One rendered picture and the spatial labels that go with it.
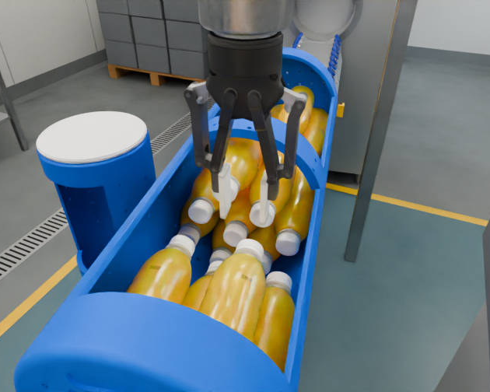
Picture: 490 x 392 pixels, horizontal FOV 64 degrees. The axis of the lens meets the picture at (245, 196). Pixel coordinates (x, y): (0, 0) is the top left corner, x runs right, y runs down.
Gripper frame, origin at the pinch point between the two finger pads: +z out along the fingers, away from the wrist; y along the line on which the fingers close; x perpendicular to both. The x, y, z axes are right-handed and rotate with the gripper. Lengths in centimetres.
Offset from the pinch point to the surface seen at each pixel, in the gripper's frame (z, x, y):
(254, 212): 8.8, -7.6, 0.3
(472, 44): 98, -476, -155
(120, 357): -1.5, 24.9, 4.0
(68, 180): 24, -27, 51
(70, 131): 18, -41, 58
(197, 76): 106, -320, 125
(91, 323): -1.1, 22.4, 8.1
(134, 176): 27, -36, 38
